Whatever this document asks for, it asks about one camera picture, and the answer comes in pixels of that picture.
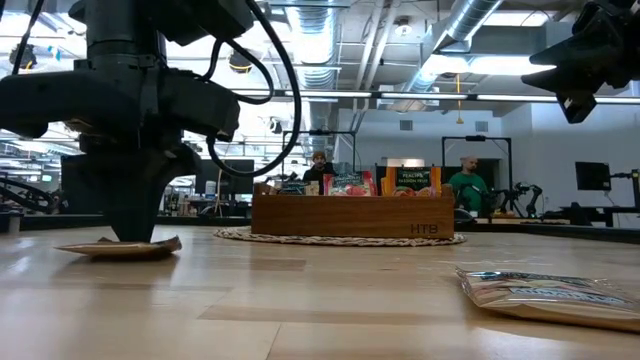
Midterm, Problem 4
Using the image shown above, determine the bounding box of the long ceiling light strip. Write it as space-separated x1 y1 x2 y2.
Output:
229 85 640 105

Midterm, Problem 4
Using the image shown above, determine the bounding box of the black ceiling spotlight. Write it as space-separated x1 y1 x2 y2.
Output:
9 43 39 70
228 46 254 73

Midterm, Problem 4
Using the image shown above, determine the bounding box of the person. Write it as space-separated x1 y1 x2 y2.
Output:
302 151 337 184
447 155 494 211

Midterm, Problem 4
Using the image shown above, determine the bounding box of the black desk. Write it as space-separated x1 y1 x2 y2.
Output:
542 202 640 230

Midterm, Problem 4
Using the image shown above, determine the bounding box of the wooden tea box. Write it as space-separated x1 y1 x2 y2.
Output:
251 182 456 240

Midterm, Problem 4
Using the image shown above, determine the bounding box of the black frame stand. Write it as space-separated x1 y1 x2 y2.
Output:
281 129 357 197
441 134 514 219

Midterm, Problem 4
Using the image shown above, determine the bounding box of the yellow hanging cord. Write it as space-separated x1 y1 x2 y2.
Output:
454 73 465 126

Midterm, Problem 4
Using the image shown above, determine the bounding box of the orange tea packet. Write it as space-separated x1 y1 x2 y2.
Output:
380 166 444 198

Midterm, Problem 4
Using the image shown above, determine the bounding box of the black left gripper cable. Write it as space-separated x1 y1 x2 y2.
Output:
205 0 304 179

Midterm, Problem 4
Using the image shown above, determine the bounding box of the red tea packet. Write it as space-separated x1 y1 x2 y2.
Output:
322 170 378 198

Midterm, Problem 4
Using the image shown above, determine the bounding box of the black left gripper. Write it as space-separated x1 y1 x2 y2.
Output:
0 68 241 242

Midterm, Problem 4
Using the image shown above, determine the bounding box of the black computer monitor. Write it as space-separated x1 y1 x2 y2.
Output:
574 160 613 192
194 158 256 197

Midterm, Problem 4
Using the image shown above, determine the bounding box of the round woven placemat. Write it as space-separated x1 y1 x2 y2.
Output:
213 227 469 248

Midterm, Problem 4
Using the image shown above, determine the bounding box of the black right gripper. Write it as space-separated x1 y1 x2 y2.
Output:
521 0 640 125

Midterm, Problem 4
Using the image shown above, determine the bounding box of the silver air duct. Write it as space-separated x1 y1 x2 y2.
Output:
399 0 505 94
292 0 339 149

